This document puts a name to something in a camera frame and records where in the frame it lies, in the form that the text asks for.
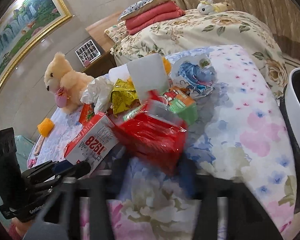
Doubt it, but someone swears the red plastic bag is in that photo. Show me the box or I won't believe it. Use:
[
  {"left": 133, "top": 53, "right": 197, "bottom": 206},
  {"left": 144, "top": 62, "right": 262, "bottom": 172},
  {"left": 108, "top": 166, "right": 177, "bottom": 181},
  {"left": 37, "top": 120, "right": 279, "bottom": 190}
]
[{"left": 111, "top": 90, "right": 187, "bottom": 176}]

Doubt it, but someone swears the white tissue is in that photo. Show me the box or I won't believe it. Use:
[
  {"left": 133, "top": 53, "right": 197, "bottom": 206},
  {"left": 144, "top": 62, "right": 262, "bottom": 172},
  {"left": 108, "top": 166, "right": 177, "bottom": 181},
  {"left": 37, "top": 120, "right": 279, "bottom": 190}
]
[{"left": 81, "top": 76, "right": 114, "bottom": 114}]

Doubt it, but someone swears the white trash bin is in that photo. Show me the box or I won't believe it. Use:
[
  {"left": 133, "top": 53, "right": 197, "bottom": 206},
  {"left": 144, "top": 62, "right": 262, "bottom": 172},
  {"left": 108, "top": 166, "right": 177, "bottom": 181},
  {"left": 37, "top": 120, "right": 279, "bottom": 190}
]
[{"left": 279, "top": 67, "right": 300, "bottom": 214}]

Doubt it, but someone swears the left hand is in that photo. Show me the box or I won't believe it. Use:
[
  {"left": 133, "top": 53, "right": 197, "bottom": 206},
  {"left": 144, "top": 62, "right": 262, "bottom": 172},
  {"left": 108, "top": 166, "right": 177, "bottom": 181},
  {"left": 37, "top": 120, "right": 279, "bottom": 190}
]
[{"left": 7, "top": 218, "right": 34, "bottom": 240}]

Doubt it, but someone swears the teal bedsheet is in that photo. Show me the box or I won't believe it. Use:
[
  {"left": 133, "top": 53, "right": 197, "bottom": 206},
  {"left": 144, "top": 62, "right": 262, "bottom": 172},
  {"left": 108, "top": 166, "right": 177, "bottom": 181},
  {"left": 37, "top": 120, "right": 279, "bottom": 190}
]
[{"left": 0, "top": 135, "right": 34, "bottom": 229}]

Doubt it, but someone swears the blue pink floral bedspread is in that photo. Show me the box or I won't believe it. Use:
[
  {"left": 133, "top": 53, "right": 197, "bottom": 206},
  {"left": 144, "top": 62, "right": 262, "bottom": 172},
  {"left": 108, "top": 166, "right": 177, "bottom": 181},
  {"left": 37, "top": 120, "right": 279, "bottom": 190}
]
[{"left": 26, "top": 44, "right": 298, "bottom": 240}]

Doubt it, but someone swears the orange knitted cup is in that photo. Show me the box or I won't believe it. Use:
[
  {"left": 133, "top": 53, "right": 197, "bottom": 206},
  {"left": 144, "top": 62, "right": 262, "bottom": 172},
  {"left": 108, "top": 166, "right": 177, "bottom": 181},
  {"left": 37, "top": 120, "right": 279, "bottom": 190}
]
[{"left": 37, "top": 118, "right": 55, "bottom": 138}]

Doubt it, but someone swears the red white 1928 box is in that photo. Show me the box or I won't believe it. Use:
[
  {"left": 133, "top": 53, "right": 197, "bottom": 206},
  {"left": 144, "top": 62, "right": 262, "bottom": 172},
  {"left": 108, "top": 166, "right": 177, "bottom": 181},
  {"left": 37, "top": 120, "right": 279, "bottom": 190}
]
[{"left": 64, "top": 112, "right": 118, "bottom": 172}]

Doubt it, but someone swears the small red snack packet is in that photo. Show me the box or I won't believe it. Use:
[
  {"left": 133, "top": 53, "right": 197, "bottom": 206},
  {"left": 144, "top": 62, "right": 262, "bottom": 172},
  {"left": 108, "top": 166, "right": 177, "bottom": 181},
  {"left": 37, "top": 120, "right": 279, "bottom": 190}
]
[{"left": 79, "top": 104, "right": 95, "bottom": 126}]

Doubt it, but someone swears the cream teddy bear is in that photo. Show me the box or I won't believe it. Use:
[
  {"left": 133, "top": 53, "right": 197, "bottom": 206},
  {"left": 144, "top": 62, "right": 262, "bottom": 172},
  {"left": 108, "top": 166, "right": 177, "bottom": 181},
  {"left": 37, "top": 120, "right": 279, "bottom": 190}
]
[{"left": 44, "top": 52, "right": 94, "bottom": 114}]

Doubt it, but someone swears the green orange drink carton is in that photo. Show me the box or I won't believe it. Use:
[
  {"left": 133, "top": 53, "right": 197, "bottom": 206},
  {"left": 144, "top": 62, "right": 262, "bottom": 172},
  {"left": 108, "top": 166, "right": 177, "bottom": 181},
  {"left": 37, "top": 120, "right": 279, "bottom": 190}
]
[{"left": 161, "top": 86, "right": 198, "bottom": 126}]

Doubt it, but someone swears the yellow foil wrapper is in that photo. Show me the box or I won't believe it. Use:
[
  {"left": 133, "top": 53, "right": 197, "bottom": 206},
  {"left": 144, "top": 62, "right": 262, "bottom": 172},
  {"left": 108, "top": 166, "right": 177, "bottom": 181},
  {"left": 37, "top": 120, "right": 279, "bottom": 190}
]
[{"left": 110, "top": 78, "right": 141, "bottom": 117}]

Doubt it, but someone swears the wooden nightstand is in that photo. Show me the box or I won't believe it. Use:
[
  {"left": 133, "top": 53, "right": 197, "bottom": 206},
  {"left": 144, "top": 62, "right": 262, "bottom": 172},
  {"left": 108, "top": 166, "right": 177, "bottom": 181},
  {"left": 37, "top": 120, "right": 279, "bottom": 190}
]
[{"left": 82, "top": 51, "right": 117, "bottom": 78}]

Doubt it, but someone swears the crumpled blue white wrapper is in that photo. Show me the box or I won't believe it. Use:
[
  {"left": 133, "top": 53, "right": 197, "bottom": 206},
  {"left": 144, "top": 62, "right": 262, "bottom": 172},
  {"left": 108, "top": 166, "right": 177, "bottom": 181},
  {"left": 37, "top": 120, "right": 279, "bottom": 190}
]
[{"left": 170, "top": 53, "right": 217, "bottom": 100}]

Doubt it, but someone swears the orange knitted ball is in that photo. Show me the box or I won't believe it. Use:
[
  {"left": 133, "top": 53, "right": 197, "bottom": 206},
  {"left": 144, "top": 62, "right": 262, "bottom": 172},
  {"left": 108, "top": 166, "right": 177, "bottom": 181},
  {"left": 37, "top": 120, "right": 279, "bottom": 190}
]
[{"left": 162, "top": 57, "right": 172, "bottom": 75}]

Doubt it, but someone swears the white foam block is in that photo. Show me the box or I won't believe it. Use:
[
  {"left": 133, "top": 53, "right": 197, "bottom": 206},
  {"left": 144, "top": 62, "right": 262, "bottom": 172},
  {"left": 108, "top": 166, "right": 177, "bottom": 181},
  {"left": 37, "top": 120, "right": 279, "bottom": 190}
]
[{"left": 127, "top": 54, "right": 170, "bottom": 103}]

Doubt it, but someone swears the gold framed landscape painting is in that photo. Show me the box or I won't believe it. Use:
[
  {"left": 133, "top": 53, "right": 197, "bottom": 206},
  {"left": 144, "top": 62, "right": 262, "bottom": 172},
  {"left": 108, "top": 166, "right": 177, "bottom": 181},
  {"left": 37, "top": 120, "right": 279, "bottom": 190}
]
[{"left": 0, "top": 0, "right": 72, "bottom": 89}]

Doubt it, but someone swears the floral beige bed quilt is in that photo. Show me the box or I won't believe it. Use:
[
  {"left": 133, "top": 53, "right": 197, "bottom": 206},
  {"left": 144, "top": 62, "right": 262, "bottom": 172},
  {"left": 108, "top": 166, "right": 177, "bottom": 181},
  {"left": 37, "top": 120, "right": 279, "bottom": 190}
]
[{"left": 104, "top": 9, "right": 288, "bottom": 98}]

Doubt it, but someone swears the tan bear plush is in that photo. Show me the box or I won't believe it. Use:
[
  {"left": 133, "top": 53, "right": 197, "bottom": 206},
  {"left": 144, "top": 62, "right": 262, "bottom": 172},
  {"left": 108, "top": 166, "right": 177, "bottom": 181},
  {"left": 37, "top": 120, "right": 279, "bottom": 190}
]
[{"left": 212, "top": 1, "right": 233, "bottom": 13}]

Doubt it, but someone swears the white bunny plush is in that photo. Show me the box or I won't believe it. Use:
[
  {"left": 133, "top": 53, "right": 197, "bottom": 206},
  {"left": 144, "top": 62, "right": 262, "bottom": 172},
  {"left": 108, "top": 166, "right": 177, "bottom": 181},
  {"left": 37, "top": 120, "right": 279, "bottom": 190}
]
[{"left": 197, "top": 0, "right": 215, "bottom": 15}]

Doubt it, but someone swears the folded red blanket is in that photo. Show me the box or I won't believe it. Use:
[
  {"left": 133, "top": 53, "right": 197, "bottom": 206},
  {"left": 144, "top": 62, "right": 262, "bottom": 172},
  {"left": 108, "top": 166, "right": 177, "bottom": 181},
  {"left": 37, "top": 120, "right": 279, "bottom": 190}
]
[{"left": 125, "top": 1, "right": 185, "bottom": 35}]

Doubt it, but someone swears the blue white patterned pillow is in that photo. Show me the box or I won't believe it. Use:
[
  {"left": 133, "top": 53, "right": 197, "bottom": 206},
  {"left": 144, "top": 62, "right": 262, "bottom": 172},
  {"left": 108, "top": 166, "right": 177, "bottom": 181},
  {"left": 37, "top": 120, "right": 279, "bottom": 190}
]
[{"left": 117, "top": 0, "right": 170, "bottom": 22}]

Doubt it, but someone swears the photo collage frame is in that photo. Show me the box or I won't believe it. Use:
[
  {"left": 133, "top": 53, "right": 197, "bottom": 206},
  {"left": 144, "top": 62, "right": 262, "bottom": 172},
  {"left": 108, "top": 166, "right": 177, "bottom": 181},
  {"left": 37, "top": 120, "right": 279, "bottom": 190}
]
[{"left": 75, "top": 39, "right": 101, "bottom": 67}]

